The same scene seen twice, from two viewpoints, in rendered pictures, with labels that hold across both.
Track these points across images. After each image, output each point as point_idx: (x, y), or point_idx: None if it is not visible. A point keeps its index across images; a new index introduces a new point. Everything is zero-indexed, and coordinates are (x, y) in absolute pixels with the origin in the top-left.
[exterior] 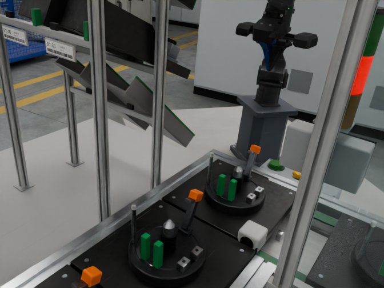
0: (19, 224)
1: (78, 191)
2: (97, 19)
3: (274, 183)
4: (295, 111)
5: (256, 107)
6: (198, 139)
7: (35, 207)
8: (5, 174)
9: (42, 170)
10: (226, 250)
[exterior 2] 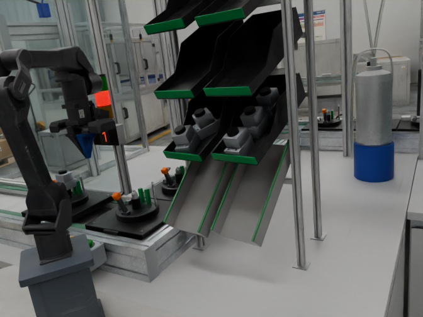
0: (287, 219)
1: (270, 243)
2: None
3: (101, 226)
4: (26, 249)
5: (79, 241)
6: None
7: (289, 228)
8: (349, 241)
9: (323, 251)
10: (150, 193)
